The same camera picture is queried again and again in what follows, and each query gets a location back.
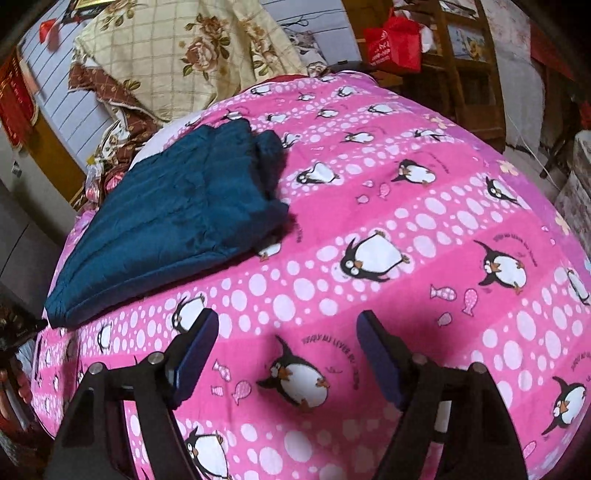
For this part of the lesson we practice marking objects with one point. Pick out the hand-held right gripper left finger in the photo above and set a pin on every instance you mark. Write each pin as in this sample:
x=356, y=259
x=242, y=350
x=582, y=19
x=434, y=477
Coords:
x=196, y=355

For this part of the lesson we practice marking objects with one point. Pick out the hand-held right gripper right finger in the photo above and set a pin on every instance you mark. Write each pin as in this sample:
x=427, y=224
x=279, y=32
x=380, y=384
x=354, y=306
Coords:
x=378, y=355

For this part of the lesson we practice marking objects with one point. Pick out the teal puffer jacket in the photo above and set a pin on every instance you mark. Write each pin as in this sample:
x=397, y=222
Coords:
x=175, y=207

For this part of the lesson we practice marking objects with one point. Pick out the pink penguin print blanket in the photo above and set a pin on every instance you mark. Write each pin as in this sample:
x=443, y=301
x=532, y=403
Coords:
x=415, y=207

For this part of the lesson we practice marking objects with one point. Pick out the red shiny packet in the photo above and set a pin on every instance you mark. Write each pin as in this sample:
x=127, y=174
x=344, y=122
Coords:
x=108, y=182

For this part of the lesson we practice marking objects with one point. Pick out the grey refrigerator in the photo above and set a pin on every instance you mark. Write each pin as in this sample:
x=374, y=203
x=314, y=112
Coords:
x=27, y=230

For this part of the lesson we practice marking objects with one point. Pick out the white fleece cloth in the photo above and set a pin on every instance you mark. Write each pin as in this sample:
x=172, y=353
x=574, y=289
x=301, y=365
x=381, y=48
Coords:
x=159, y=138

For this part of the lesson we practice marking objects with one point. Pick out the patterned storage box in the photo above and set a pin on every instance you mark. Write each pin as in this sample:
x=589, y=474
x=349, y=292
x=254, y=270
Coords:
x=575, y=194

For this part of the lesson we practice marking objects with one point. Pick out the wooden shelf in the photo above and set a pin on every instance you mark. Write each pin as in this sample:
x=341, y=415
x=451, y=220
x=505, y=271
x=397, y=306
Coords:
x=466, y=78

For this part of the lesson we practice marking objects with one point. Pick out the cream floral quilt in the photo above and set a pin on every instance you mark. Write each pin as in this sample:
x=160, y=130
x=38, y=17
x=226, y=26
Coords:
x=184, y=46

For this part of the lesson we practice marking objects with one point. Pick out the red shopping bag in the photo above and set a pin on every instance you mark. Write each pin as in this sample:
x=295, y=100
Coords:
x=392, y=44

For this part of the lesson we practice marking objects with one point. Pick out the red hanging banner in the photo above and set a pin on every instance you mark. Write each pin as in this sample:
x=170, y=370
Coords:
x=16, y=97

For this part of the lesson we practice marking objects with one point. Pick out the white lace cloth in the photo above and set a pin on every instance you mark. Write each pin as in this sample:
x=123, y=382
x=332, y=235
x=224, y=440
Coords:
x=517, y=69

